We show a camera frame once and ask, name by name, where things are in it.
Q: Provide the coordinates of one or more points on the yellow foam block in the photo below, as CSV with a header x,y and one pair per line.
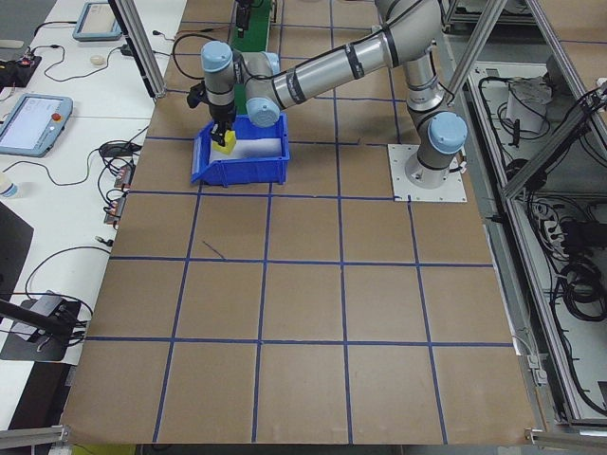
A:
x,y
225,148

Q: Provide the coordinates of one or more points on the silver UR5e robot arm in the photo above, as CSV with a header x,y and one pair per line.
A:
x,y
332,61

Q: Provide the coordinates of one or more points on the grey adapter block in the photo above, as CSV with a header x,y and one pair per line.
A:
x,y
47,303

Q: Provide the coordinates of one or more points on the green conveyor belt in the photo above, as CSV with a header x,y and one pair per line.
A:
x,y
256,23

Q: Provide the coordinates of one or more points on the white foam pad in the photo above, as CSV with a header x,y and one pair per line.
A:
x,y
258,148

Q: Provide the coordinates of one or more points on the blue plastic storage bin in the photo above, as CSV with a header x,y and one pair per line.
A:
x,y
246,170

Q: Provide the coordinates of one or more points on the grey connector hub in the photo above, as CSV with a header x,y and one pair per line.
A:
x,y
114,212
124,176

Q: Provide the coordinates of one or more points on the small black adapter box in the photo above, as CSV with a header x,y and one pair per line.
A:
x,y
113,150

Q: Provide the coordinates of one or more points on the small white round knob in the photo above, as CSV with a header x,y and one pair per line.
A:
x,y
97,60

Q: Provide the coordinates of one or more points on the teach pendant with touchscreen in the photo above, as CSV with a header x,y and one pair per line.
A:
x,y
33,124
97,21

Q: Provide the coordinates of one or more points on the black electronics box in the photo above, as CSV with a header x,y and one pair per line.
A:
x,y
19,68

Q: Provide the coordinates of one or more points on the grey flat device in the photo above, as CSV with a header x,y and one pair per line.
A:
x,y
10,43

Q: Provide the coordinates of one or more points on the black monitor panel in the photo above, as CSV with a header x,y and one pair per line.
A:
x,y
12,246

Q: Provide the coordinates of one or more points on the black power supply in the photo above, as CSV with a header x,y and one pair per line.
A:
x,y
575,234

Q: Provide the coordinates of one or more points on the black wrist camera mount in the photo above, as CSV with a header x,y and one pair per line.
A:
x,y
195,96

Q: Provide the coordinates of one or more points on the aluminium extrusion post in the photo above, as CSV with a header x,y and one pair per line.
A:
x,y
142,57

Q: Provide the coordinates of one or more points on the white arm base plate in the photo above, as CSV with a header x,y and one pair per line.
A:
x,y
403,189

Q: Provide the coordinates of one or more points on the black camera support bar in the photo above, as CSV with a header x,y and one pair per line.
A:
x,y
28,318

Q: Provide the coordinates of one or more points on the black flat base plate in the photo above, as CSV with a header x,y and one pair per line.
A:
x,y
52,348

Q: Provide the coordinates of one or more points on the white box in frame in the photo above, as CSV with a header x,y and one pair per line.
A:
x,y
524,104

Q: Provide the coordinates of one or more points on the V-shaped metal bar frame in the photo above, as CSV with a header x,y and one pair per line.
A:
x,y
545,151

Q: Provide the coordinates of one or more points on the aluminium extrusion rail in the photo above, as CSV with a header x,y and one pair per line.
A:
x,y
33,436

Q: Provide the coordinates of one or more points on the grey corner bracket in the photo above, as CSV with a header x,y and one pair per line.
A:
x,y
534,366

